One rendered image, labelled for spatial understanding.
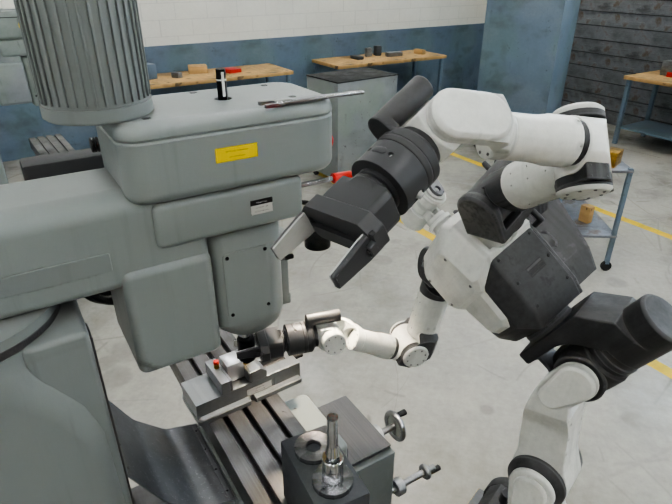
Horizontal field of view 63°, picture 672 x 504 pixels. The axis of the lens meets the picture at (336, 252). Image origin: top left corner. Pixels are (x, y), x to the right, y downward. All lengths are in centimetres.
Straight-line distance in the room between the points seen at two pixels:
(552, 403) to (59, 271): 105
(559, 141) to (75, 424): 101
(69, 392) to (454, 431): 220
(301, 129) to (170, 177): 29
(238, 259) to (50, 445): 52
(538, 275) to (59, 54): 99
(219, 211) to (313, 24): 774
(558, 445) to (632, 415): 203
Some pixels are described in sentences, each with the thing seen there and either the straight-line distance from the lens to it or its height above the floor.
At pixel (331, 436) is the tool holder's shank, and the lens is 118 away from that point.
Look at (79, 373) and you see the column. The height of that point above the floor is 144.
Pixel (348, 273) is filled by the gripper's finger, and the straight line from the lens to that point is 59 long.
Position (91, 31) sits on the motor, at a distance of 106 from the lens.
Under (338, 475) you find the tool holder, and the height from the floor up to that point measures 119.
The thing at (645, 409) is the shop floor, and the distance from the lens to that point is 353.
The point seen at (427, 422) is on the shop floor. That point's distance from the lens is 307.
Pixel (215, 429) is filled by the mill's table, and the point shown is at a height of 96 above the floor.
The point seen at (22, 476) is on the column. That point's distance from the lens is 130.
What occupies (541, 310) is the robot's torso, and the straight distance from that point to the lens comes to 123.
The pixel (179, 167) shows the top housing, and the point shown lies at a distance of 110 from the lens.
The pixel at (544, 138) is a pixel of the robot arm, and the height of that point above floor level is 194.
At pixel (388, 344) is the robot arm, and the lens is 161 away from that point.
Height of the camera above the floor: 214
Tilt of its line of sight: 28 degrees down
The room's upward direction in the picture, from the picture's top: straight up
